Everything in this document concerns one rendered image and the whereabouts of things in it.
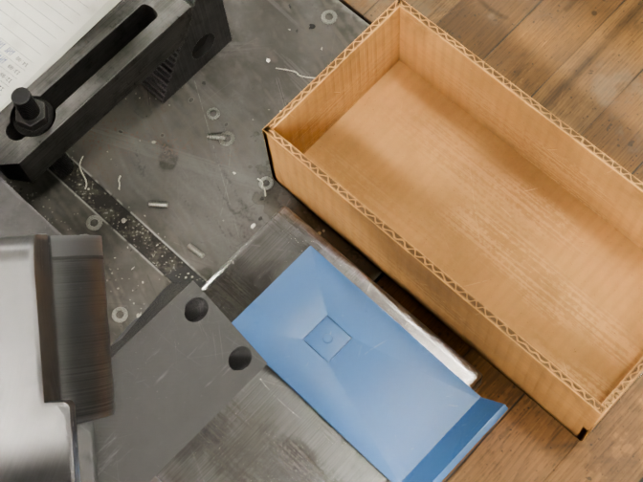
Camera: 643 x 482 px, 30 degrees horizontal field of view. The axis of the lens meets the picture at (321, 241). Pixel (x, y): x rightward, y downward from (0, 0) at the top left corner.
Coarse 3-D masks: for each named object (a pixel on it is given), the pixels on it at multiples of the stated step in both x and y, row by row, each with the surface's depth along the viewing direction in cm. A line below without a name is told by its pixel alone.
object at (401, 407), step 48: (288, 288) 71; (336, 288) 71; (288, 336) 70; (384, 336) 70; (288, 384) 69; (336, 384) 69; (384, 384) 69; (432, 384) 69; (384, 432) 68; (432, 432) 68; (480, 432) 65; (432, 480) 64
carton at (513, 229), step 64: (384, 64) 77; (448, 64) 74; (320, 128) 76; (384, 128) 77; (448, 128) 76; (512, 128) 74; (320, 192) 71; (384, 192) 75; (448, 192) 75; (512, 192) 75; (576, 192) 74; (640, 192) 67; (384, 256) 71; (448, 256) 73; (512, 256) 73; (576, 256) 73; (640, 256) 73; (448, 320) 71; (512, 320) 72; (576, 320) 71; (640, 320) 71; (576, 384) 64
